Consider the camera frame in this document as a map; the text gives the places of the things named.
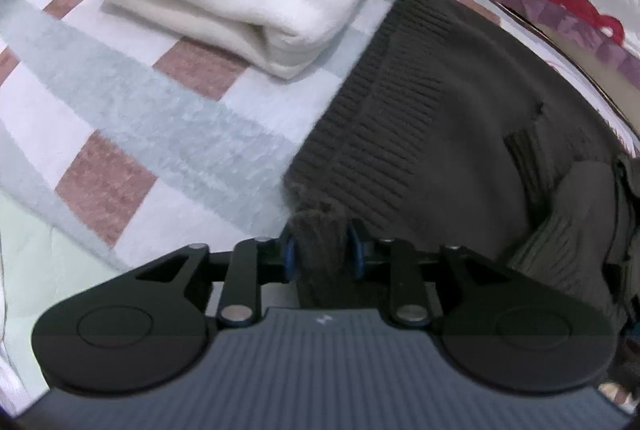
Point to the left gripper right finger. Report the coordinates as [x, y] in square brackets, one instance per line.
[411, 287]

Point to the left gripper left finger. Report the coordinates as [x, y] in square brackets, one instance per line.
[191, 273]

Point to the dark brown knit sweater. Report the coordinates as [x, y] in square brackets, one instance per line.
[450, 132]

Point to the checkered plush dog blanket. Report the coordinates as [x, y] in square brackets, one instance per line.
[121, 141]

